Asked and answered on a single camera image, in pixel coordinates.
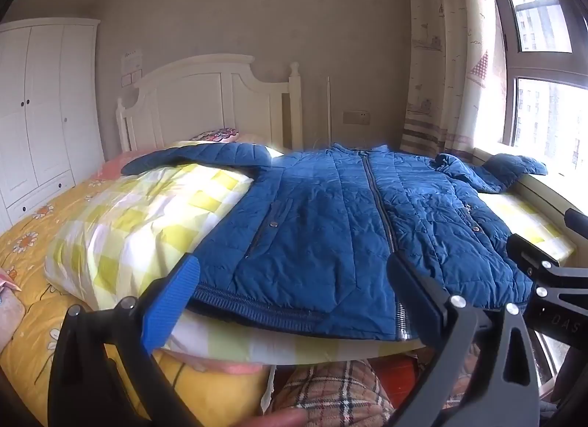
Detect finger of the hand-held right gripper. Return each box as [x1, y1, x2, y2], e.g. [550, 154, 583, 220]
[564, 208, 588, 240]
[506, 233, 563, 292]

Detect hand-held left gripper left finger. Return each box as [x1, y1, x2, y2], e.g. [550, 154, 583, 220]
[47, 255, 203, 427]

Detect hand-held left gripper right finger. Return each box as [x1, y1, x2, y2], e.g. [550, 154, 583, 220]
[387, 253, 542, 427]

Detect blue quilted jacket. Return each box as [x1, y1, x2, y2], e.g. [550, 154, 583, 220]
[120, 142, 549, 342]

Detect cream window sill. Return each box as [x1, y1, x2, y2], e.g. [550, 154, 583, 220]
[473, 146, 588, 230]

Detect yellow checked quilt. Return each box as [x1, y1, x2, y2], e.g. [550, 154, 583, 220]
[44, 140, 577, 363]

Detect red cloth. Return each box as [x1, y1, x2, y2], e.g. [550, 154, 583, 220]
[367, 351, 437, 414]

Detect plaid trousers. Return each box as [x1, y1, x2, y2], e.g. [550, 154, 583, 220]
[269, 359, 397, 427]

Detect yellow floral bedsheet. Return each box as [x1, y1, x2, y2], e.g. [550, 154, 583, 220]
[0, 151, 276, 427]

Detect dark framed window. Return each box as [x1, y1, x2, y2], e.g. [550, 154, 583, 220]
[486, 0, 588, 180]

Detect pink cloth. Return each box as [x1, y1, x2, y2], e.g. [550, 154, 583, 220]
[0, 266, 27, 351]

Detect floral pillow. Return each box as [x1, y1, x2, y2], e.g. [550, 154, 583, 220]
[190, 128, 242, 143]

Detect thin white rod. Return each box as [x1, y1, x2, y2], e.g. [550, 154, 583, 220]
[325, 78, 333, 151]

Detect white bed headboard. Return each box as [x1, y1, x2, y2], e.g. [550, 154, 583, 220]
[115, 54, 304, 153]

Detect printed cream curtain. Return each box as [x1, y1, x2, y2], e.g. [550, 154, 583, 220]
[399, 0, 506, 166]

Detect white wardrobe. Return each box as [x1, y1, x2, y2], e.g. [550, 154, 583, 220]
[0, 18, 106, 235]

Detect white wall paper note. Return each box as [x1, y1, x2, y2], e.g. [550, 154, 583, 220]
[120, 51, 144, 74]

